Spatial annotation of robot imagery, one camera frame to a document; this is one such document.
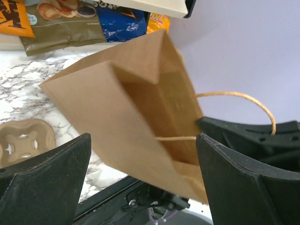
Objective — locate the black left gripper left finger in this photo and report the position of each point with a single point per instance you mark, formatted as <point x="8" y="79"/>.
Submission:
<point x="45" y="190"/>

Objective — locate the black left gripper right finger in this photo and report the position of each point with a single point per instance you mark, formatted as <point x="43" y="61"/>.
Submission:
<point x="244" y="191"/>

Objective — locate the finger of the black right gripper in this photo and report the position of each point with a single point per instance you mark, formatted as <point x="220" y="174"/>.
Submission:
<point x="280" y="150"/>

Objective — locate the brown pulp cup carrier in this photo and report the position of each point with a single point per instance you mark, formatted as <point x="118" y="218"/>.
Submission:
<point x="24" y="139"/>

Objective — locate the brown paper bag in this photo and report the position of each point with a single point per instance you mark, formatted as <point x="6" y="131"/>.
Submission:
<point x="139" y="105"/>

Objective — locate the brown snack bag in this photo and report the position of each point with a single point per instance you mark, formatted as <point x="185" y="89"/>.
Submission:
<point x="58" y="24"/>

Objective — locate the orange kettle chips bag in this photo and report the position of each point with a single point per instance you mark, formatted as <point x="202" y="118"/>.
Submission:
<point x="14" y="19"/>

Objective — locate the yellow snack bag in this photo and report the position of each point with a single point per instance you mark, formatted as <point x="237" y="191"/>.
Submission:
<point x="158" y="22"/>

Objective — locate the blue doritos bag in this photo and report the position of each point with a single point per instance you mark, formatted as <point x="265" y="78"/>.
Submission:
<point x="121" y="24"/>

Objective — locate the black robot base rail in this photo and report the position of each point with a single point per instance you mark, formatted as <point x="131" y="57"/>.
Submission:
<point x="129" y="202"/>

